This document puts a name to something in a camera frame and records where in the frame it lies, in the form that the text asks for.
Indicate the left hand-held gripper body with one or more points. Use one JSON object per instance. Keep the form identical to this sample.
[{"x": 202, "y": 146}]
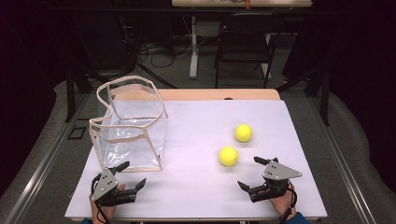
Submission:
[{"x": 104, "y": 185}]

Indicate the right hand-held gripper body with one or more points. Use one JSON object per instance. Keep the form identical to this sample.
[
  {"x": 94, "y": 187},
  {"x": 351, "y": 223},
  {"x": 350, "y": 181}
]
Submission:
[{"x": 278, "y": 172}]

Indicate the clear plastic bag beige trim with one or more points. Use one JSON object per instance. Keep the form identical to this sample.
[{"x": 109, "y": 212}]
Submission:
[{"x": 130, "y": 137}]

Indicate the yellow tennis ball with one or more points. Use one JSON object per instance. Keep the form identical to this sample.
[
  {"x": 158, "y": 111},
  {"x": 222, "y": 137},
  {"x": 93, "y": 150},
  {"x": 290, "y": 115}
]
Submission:
[
  {"x": 243, "y": 133},
  {"x": 228, "y": 156}
]

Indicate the person's left hand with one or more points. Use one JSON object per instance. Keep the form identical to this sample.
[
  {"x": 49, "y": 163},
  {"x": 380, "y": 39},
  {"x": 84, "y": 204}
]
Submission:
[{"x": 102, "y": 213}]

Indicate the person's right hand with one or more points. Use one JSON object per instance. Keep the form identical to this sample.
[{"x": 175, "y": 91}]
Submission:
[{"x": 286, "y": 203}]

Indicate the white table mat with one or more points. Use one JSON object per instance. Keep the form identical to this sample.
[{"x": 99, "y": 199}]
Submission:
[{"x": 193, "y": 130}]

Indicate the black metal stand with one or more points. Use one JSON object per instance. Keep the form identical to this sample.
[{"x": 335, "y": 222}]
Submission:
[
  {"x": 70, "y": 93},
  {"x": 325, "y": 99}
]

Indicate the black folding chair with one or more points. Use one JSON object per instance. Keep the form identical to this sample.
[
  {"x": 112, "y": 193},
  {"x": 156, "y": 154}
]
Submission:
[{"x": 243, "y": 46}]

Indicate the wooden desk with white legs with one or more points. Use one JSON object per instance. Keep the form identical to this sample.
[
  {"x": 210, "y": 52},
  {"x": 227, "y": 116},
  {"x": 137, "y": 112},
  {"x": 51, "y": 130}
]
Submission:
[{"x": 194, "y": 62}]

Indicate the orange object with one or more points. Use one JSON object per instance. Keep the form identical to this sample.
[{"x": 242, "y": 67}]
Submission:
[{"x": 247, "y": 4}]

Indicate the metal floor rail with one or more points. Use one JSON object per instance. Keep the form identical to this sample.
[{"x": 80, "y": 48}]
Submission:
[
  {"x": 37, "y": 177},
  {"x": 348, "y": 180}
]

